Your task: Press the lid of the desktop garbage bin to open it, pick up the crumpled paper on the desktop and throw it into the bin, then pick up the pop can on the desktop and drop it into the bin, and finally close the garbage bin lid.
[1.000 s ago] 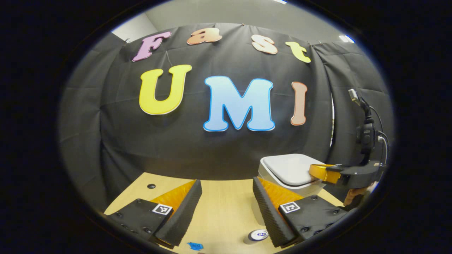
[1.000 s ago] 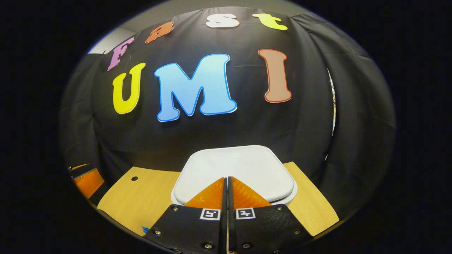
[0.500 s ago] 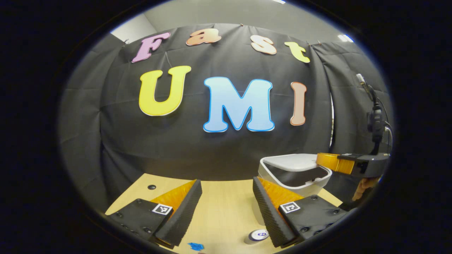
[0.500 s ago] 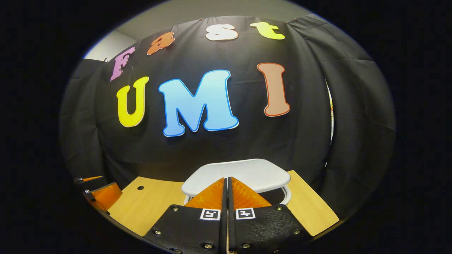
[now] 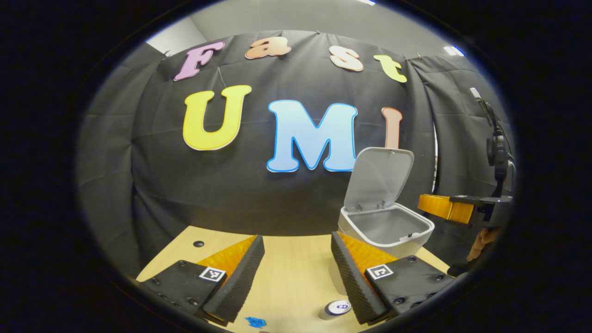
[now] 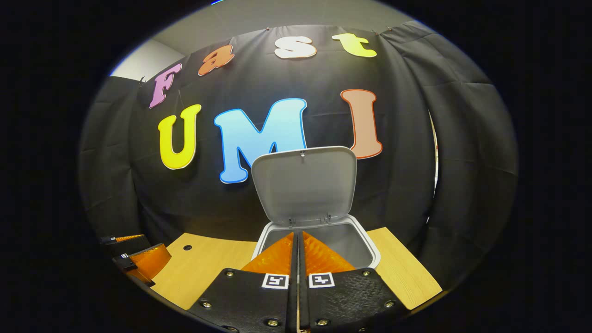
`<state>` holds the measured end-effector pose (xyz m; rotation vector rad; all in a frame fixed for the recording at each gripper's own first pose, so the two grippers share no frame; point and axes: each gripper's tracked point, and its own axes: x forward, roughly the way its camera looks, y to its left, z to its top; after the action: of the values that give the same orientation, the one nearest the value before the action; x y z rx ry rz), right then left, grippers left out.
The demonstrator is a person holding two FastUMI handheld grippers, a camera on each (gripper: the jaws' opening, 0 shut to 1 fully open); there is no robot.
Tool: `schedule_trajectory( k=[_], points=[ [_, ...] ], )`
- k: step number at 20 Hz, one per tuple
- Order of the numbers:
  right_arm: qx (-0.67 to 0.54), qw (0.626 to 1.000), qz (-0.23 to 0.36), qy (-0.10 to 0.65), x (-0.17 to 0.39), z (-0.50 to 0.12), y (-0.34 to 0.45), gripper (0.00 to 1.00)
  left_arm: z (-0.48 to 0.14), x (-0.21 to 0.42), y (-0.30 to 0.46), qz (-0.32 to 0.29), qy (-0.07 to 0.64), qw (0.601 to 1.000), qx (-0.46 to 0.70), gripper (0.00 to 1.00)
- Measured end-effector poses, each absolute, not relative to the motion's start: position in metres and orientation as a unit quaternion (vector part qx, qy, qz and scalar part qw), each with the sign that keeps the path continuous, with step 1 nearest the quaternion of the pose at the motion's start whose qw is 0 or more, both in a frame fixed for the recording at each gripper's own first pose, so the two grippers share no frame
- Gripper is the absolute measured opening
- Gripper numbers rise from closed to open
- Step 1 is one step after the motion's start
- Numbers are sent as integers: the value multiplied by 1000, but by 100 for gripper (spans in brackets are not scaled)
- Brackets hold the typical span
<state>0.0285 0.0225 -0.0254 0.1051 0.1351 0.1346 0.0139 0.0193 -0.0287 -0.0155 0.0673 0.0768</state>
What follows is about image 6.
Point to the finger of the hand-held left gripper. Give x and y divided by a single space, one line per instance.
150 263
134 244

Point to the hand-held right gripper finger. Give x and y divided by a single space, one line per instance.
292 305
304 305

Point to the white desktop garbage bin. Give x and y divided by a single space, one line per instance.
305 185

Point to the wooden desktop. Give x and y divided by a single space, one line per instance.
208 268

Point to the black backdrop cloth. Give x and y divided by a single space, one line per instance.
402 138

